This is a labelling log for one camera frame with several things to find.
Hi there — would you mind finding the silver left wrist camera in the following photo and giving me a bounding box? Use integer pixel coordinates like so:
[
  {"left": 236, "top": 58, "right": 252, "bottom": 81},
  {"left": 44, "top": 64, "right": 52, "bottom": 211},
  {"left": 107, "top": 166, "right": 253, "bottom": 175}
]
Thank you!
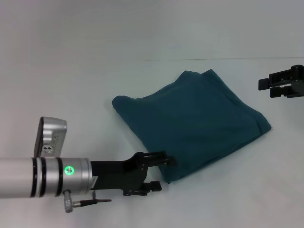
[{"left": 33, "top": 116, "right": 67, "bottom": 159}]

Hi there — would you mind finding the teal blue t-shirt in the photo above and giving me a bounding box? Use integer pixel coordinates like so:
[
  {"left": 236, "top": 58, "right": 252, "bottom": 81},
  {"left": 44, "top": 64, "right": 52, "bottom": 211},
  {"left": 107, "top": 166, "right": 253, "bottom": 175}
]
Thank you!
[{"left": 111, "top": 68, "right": 273, "bottom": 185}]

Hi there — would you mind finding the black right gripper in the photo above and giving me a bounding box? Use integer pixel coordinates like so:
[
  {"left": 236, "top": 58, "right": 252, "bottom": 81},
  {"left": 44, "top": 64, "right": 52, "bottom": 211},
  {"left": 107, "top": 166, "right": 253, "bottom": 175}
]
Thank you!
[{"left": 258, "top": 64, "right": 304, "bottom": 98}]

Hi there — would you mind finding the left arm cable with plug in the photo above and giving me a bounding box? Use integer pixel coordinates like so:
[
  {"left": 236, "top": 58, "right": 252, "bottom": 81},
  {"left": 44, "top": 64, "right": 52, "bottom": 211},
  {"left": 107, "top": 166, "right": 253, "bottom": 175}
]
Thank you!
[{"left": 62, "top": 189, "right": 112, "bottom": 214}]

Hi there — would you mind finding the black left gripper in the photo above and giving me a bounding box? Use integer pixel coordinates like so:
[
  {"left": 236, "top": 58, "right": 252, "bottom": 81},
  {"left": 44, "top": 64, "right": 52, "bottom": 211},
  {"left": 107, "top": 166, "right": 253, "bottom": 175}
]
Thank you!
[{"left": 90, "top": 151, "right": 177, "bottom": 197}]

